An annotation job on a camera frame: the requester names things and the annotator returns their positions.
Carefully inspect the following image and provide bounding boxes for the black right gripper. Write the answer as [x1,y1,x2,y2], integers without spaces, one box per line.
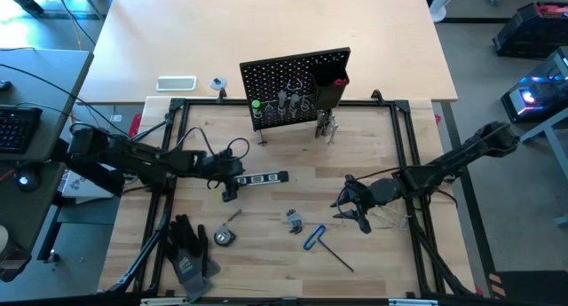
[331,174,404,222]

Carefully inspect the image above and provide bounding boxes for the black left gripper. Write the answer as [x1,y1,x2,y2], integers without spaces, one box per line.
[201,153,250,185]

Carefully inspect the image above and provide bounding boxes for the black torpedo level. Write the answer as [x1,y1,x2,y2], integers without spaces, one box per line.
[234,170,290,187]

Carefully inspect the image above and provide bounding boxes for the small grey black tool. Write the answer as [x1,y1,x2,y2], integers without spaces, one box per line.
[285,208,305,235]

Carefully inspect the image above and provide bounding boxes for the blue T-handle hex key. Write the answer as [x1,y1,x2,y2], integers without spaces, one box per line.
[303,224,356,273]

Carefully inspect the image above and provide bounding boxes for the black tape measure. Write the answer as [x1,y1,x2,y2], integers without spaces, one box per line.
[213,226,237,248]

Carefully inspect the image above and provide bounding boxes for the grey black screwdriver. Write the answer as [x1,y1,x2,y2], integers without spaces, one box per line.
[277,90,289,120]

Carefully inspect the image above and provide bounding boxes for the clear zip ties bundle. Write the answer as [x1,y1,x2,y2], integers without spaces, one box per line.
[372,206,412,231]

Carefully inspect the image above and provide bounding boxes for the chrome double prong hook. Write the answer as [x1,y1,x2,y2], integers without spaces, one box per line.
[315,108,341,141]

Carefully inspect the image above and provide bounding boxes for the black grey work glove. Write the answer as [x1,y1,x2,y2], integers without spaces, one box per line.
[162,213,214,303]
[196,224,222,279]

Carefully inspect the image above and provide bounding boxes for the black metal pegboard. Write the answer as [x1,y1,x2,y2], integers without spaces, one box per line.
[239,47,351,146]

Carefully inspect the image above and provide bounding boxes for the black pegboard bin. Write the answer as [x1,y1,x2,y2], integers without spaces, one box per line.
[312,60,351,111]

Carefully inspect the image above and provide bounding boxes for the white rectangular tray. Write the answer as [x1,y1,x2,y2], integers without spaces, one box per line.
[155,75,198,93]

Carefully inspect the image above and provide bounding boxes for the silver aluminium bar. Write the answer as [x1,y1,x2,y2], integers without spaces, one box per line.
[387,298,439,306]
[139,297,190,306]

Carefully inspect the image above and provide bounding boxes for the light wood table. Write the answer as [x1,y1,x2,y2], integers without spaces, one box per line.
[78,0,459,106]

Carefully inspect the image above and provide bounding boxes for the white printed box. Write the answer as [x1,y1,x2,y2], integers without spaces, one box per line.
[60,163,124,206]

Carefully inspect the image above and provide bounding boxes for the black mat orange stripes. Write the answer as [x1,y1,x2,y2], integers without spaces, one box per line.
[485,269,568,306]

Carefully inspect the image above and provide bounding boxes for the grey desk leg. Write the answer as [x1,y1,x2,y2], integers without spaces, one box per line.
[516,106,568,231]

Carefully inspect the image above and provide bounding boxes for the glowing computer tower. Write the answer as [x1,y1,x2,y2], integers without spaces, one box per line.
[500,45,568,125]

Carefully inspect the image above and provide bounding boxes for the grey desk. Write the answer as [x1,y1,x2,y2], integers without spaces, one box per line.
[0,48,96,164]

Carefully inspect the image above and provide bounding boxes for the black keyboard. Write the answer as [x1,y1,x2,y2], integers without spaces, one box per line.
[0,105,44,156]

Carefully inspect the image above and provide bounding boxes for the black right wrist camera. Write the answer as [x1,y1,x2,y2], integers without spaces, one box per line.
[357,215,374,236]

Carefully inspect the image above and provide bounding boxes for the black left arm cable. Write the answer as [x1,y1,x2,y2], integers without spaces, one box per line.
[174,126,253,192]

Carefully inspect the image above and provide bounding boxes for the chrome multi-ring tool rack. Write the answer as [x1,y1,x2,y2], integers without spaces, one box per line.
[252,97,317,121]

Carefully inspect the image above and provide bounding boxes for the black aluminium table frame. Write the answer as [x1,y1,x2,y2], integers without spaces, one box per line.
[95,88,478,306]

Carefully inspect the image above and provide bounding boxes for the white pedestal base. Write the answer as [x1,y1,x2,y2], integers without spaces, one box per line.
[425,0,463,24]

